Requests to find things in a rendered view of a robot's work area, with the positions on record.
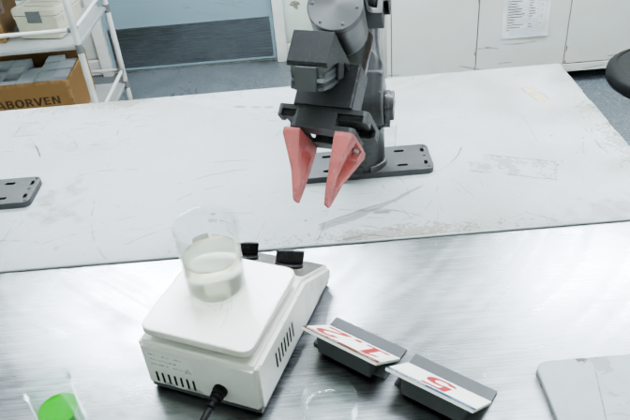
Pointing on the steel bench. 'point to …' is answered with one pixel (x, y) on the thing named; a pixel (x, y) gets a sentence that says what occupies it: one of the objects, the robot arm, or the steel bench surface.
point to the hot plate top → (253, 329)
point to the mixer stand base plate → (587, 387)
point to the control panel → (292, 269)
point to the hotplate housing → (284, 332)
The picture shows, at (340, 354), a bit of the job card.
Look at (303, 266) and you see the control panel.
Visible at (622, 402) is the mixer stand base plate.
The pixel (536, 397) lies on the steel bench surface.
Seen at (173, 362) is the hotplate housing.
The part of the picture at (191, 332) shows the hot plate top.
